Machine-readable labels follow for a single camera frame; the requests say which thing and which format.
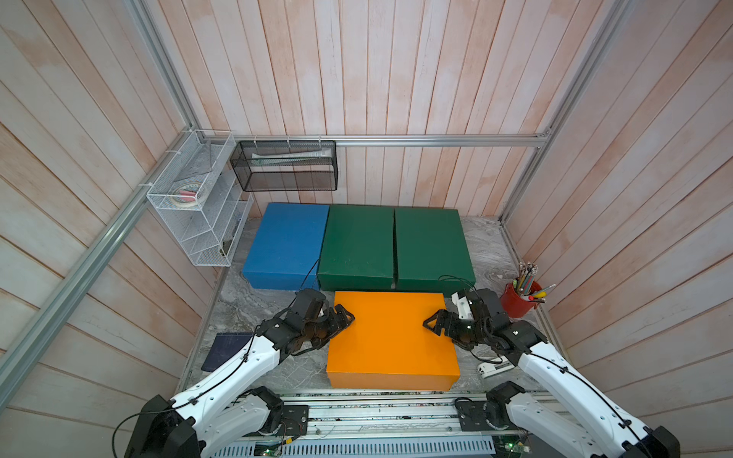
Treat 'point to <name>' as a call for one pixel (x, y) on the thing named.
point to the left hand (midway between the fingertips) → (346, 328)
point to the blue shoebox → (285, 250)
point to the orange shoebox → (387, 344)
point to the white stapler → (488, 369)
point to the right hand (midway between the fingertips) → (432, 326)
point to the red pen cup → (514, 304)
